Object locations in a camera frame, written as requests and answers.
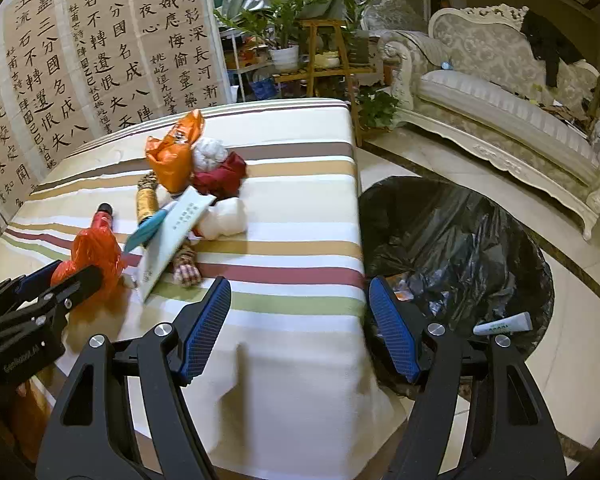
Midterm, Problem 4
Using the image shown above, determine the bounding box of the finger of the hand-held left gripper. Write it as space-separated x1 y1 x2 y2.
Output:
0 260 63 313
0 266 106 333

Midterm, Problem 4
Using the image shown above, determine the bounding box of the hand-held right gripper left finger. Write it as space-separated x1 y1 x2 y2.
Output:
40 276 232 480

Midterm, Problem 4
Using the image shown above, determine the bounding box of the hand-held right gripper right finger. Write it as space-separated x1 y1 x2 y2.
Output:
367 275 568 480

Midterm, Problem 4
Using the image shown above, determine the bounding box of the red-orange plastic bag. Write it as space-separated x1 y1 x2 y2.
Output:
50 202 128 306

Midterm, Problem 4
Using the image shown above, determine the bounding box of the black-lined trash bin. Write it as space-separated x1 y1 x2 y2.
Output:
357 175 556 401

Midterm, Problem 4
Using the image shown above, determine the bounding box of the white plastic bottle red cap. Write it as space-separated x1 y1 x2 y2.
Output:
195 199 246 241

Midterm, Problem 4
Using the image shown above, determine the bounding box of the orange plastic bag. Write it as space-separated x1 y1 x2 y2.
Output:
145 109 206 193

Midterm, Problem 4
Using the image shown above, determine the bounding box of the brown checkered snack wrapper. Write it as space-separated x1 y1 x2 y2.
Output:
172 242 203 288

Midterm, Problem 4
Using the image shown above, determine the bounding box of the teal blue packet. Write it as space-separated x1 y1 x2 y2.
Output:
124 205 178 253

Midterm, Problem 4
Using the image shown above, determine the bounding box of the long white paper box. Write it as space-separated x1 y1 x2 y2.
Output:
136 187 216 303

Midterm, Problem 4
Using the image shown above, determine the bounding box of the gold patterned wrapper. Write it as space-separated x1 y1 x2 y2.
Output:
136 171 161 226

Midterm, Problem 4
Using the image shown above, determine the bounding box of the small white tube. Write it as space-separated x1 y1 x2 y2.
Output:
472 311 533 337

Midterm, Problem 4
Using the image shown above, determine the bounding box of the dark red crumpled bag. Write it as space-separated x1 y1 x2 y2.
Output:
192 152 248 201

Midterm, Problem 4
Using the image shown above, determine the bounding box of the striped tablecloth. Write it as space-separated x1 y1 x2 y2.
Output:
0 99 396 478

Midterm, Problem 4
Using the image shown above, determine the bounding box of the white crumpled plastic bag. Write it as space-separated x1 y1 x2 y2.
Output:
192 136 229 173

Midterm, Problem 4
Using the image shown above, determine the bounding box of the calligraphy folding screen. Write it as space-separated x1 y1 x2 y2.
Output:
0 0 233 281

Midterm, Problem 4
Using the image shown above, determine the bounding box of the small leafy green plant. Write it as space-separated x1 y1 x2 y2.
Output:
355 85 401 133

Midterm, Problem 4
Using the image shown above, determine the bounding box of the cream ornate sofa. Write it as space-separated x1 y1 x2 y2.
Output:
380 4 600 241

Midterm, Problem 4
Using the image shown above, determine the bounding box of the white metal rack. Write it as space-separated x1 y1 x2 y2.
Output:
220 27 281 103

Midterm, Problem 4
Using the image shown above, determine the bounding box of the green plant in white pot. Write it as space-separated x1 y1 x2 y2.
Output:
215 0 326 73

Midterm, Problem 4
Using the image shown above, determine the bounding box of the tall green potted plant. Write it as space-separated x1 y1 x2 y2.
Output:
327 0 388 66

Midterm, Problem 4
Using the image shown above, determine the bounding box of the wooden plant stand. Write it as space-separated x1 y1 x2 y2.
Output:
274 19 376 147

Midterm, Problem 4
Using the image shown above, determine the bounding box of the cream ornate armchair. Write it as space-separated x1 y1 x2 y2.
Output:
362 0 431 86

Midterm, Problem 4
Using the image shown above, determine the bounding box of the black garment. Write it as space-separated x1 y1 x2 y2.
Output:
520 7 586 88

